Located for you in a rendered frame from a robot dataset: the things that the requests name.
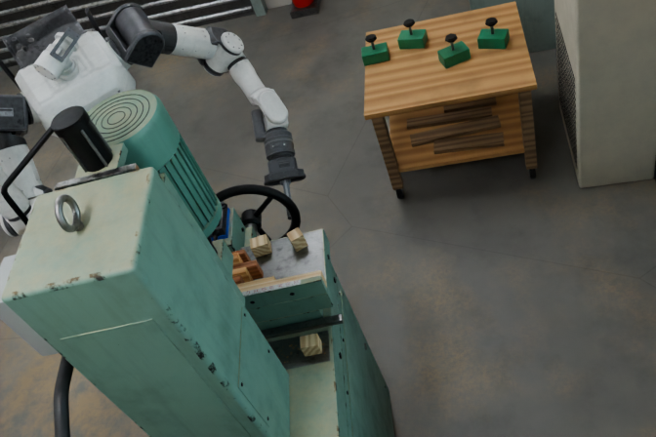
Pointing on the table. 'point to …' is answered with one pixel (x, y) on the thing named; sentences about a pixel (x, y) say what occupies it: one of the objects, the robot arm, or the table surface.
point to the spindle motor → (157, 148)
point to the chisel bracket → (225, 255)
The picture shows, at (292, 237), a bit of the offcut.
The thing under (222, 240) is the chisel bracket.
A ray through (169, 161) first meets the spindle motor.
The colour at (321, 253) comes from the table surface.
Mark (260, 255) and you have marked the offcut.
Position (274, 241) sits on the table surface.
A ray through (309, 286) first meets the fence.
